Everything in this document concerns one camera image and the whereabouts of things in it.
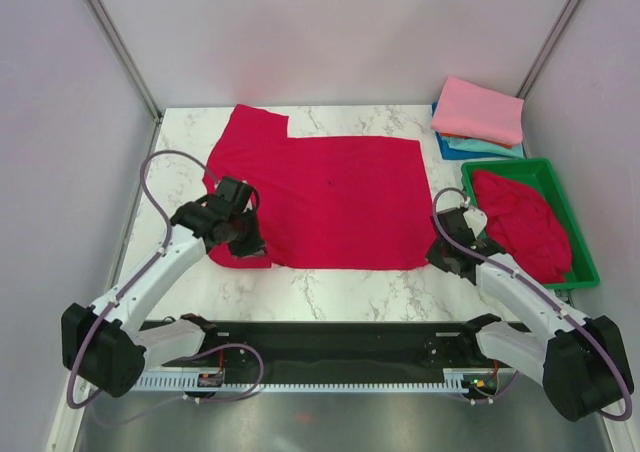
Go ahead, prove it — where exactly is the red t shirt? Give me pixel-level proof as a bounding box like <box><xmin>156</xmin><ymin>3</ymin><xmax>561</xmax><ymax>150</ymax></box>
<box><xmin>207</xmin><ymin>105</ymin><xmax>435</xmax><ymax>271</ymax></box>
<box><xmin>472</xmin><ymin>170</ymin><xmax>573</xmax><ymax>284</ymax></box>

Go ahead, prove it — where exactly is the green plastic tray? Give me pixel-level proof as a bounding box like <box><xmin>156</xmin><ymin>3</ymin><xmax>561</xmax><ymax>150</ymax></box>
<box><xmin>461</xmin><ymin>159</ymin><xmax>600</xmax><ymax>290</ymax></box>

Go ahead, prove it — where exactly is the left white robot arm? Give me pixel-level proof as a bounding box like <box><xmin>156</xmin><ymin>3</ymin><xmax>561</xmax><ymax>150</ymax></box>
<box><xmin>61</xmin><ymin>176</ymin><xmax>265</xmax><ymax>398</ymax></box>

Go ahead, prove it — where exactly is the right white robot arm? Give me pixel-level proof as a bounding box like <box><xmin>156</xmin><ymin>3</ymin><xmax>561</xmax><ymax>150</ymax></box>
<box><xmin>427</xmin><ymin>207</ymin><xmax>634</xmax><ymax>422</ymax></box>

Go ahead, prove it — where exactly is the crumpled red t shirt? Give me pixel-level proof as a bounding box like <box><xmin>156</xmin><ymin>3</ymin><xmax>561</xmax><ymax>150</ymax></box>
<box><xmin>472</xmin><ymin>170</ymin><xmax>573</xmax><ymax>284</ymax></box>

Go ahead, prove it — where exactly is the folded blue t shirt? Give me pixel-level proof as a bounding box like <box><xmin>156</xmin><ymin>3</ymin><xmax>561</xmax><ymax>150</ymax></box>
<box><xmin>431</xmin><ymin>100</ymin><xmax>524</xmax><ymax>160</ymax></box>

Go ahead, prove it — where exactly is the folded teal t shirt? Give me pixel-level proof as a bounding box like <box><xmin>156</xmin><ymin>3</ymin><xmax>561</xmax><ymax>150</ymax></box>
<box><xmin>443</xmin><ymin>137</ymin><xmax>523</xmax><ymax>158</ymax></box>

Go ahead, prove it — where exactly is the folded orange t shirt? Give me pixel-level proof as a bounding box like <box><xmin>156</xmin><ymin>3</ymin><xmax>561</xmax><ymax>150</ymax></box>
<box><xmin>438</xmin><ymin>133</ymin><xmax>511</xmax><ymax>152</ymax></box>

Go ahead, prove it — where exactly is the folded pink t shirt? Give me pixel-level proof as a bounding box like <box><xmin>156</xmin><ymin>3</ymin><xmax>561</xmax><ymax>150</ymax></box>
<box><xmin>432</xmin><ymin>76</ymin><xmax>524</xmax><ymax>148</ymax></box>

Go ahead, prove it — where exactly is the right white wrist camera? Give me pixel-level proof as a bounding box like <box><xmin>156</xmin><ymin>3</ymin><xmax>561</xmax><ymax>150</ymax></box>
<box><xmin>463</xmin><ymin>205</ymin><xmax>488</xmax><ymax>237</ymax></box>

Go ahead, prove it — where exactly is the white slotted cable duct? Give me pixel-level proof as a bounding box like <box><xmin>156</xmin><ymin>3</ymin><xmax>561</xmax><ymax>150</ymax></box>
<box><xmin>131</xmin><ymin>367</ymin><xmax>479</xmax><ymax>394</ymax></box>

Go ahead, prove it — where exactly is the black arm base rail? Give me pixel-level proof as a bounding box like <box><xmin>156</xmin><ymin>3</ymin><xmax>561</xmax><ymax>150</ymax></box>
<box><xmin>179</xmin><ymin>321</ymin><xmax>507</xmax><ymax>383</ymax></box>

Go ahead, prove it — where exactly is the left aluminium frame post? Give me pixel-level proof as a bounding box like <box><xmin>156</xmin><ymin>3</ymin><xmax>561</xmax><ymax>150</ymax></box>
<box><xmin>84</xmin><ymin>0</ymin><xmax>163</xmax><ymax>124</ymax></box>

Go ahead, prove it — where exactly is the aluminium frame post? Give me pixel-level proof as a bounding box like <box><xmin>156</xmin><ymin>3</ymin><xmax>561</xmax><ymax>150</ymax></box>
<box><xmin>84</xmin><ymin>0</ymin><xmax>163</xmax><ymax>124</ymax></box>
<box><xmin>516</xmin><ymin>0</ymin><xmax>584</xmax><ymax>100</ymax></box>

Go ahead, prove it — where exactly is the right aluminium frame post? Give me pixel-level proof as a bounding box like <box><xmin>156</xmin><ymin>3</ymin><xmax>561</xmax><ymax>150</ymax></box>
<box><xmin>516</xmin><ymin>0</ymin><xmax>584</xmax><ymax>100</ymax></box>

